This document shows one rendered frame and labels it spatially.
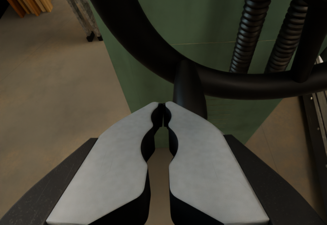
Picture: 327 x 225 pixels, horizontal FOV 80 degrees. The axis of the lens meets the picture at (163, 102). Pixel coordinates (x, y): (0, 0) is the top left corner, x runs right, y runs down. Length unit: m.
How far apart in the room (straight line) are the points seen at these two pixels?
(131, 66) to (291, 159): 0.79
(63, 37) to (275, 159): 1.42
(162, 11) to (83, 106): 0.83
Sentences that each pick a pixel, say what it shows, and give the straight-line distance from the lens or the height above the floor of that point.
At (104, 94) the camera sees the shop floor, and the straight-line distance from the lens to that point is 1.10.
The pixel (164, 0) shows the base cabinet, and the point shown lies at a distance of 0.35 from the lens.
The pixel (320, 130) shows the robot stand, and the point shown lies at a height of 0.14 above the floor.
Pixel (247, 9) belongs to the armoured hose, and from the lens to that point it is 0.23.
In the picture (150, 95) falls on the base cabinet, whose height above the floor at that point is 0.42.
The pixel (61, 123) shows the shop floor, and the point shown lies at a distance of 1.10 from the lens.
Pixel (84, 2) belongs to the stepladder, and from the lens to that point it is 1.32.
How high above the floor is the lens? 0.85
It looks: 57 degrees down
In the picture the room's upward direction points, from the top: 5 degrees counter-clockwise
